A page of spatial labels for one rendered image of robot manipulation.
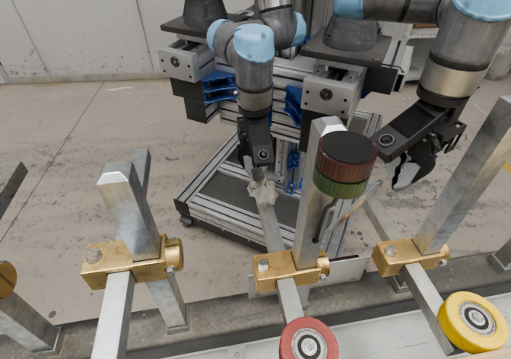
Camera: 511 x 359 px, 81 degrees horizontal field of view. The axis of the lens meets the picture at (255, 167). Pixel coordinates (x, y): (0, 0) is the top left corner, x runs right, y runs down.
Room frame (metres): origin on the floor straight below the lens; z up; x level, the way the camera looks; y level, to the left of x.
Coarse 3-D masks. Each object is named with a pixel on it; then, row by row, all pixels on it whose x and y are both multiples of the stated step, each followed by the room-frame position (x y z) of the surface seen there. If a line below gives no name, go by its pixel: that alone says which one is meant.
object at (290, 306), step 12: (252, 180) 0.51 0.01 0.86; (264, 216) 0.40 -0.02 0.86; (264, 228) 0.37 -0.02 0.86; (276, 228) 0.37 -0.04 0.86; (276, 240) 0.34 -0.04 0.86; (276, 288) 0.25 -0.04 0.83; (288, 288) 0.24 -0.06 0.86; (288, 300) 0.22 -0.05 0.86; (288, 312) 0.20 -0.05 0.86; (300, 312) 0.20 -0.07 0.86
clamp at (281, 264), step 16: (256, 256) 0.30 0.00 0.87; (272, 256) 0.30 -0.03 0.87; (288, 256) 0.30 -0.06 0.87; (320, 256) 0.30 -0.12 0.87; (256, 272) 0.26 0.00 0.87; (272, 272) 0.26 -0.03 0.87; (288, 272) 0.26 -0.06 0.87; (304, 272) 0.26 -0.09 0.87; (320, 272) 0.27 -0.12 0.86; (256, 288) 0.25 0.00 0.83; (272, 288) 0.25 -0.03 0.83
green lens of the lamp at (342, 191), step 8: (320, 176) 0.23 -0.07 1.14; (320, 184) 0.23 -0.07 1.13; (328, 184) 0.22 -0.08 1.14; (336, 184) 0.22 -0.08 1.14; (344, 184) 0.21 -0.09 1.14; (352, 184) 0.21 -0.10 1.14; (360, 184) 0.22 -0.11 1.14; (328, 192) 0.22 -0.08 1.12; (336, 192) 0.21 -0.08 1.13; (344, 192) 0.21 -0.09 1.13; (352, 192) 0.21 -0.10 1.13; (360, 192) 0.22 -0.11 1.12
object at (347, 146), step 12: (336, 132) 0.27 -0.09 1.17; (348, 132) 0.27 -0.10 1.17; (324, 144) 0.25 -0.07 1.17; (336, 144) 0.25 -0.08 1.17; (348, 144) 0.25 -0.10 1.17; (360, 144) 0.25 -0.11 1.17; (372, 144) 0.25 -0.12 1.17; (336, 156) 0.23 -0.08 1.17; (348, 156) 0.23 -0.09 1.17; (360, 156) 0.23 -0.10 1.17; (372, 156) 0.23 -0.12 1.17; (336, 180) 0.22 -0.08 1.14; (324, 216) 0.26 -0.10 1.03; (312, 240) 0.27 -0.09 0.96
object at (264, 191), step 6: (264, 180) 0.49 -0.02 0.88; (270, 180) 0.50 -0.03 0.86; (252, 186) 0.47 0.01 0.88; (258, 186) 0.48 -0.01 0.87; (264, 186) 0.47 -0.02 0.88; (270, 186) 0.47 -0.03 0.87; (252, 192) 0.46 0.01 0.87; (258, 192) 0.45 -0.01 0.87; (264, 192) 0.45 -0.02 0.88; (270, 192) 0.46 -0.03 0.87; (276, 192) 0.46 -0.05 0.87; (258, 198) 0.44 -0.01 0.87; (264, 198) 0.44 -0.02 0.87; (270, 198) 0.44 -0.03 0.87; (276, 198) 0.45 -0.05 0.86; (264, 204) 0.43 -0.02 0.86
